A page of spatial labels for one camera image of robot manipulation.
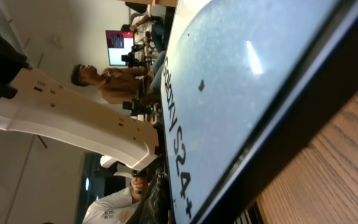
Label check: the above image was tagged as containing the computer monitor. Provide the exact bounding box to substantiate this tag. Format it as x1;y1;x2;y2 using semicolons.
105;30;134;66

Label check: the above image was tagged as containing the Samsung Galaxy smartphone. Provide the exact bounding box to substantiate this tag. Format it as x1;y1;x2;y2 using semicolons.
161;0;358;223

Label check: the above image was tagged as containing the person in white shirt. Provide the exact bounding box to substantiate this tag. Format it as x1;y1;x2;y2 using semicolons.
82;177;149;224

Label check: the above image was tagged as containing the person in brown shirt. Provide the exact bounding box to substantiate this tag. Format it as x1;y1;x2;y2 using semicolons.
70;51;166;105

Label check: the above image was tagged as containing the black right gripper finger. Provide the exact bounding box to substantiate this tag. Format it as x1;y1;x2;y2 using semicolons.
126;174;170;224

